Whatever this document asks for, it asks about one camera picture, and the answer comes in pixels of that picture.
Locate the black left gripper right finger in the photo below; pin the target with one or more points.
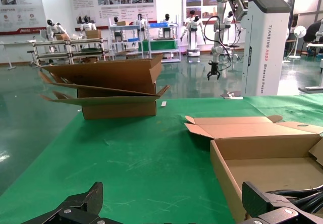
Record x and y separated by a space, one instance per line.
267 206

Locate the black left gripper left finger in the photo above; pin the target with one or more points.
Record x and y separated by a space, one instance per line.
75 209

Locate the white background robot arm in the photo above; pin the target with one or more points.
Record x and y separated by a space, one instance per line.
217 32

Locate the open brown cardboard box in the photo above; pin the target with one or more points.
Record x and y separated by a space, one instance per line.
265 171

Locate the stacked brown cardboard box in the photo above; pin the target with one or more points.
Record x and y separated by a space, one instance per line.
108 75
118 109

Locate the small brown cardboard box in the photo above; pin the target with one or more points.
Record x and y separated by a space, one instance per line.
93 34
122 23

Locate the green table cloth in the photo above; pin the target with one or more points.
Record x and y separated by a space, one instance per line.
138 158

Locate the metal table clamp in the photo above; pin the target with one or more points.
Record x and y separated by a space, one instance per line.
232 95

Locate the white paper strip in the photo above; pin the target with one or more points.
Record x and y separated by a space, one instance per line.
164 104

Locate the grey workbench rack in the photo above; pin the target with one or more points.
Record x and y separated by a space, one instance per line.
70 48

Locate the white Tianqing robot tower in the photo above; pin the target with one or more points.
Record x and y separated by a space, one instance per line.
265 45

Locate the white shelf rack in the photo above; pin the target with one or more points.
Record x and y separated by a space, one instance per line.
126 42
164 53

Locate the white standing fan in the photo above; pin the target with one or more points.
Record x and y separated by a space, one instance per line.
299 32

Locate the white black humanoid robot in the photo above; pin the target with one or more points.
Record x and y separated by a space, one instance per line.
166 21
140 22
116 19
193 37
88 26
54 28
228 21

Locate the green storage bin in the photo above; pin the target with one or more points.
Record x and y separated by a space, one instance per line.
157 45

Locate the blue storage bin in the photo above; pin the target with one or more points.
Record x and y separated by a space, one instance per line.
160 25

